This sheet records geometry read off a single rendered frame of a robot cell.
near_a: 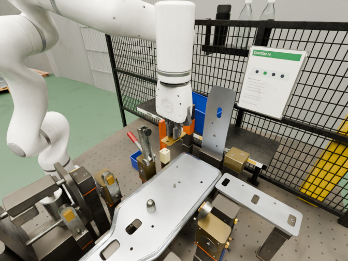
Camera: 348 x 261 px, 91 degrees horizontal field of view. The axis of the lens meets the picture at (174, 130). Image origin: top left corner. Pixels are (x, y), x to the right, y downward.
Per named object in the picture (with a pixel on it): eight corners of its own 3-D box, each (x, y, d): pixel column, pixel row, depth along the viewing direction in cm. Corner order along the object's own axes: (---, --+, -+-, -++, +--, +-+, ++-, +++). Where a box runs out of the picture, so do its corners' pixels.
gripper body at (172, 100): (149, 76, 43) (152, 114, 50) (180, 85, 38) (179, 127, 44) (169, 70, 48) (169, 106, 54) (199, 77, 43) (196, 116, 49)
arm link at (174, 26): (163, 62, 47) (152, 71, 39) (161, 2, 39) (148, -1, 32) (193, 64, 45) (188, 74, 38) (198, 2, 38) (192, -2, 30)
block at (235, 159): (227, 212, 90) (242, 163, 70) (214, 203, 95) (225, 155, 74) (233, 202, 95) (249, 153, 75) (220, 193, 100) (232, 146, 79)
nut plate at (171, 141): (169, 146, 50) (169, 143, 49) (160, 141, 52) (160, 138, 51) (186, 133, 55) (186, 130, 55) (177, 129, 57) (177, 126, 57)
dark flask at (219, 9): (221, 45, 92) (228, 4, 82) (209, 44, 96) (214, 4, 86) (228, 44, 97) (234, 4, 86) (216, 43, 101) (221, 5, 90)
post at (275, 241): (267, 265, 71) (295, 231, 55) (256, 256, 74) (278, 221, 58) (271, 255, 74) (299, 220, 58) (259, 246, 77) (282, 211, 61)
